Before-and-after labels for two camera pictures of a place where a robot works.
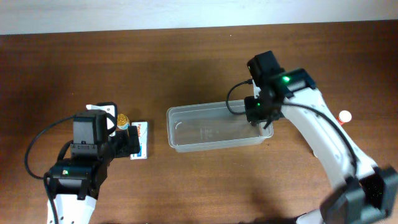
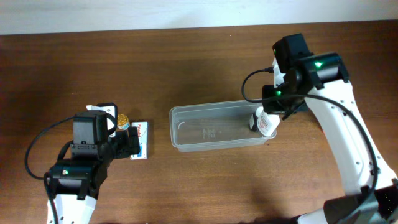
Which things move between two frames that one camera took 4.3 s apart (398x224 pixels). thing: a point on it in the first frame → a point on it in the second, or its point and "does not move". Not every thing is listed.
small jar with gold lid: [122, 121] does not move
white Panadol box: [142, 132] does not move
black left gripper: [133, 140] does not move
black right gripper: [259, 117] → [277, 107]
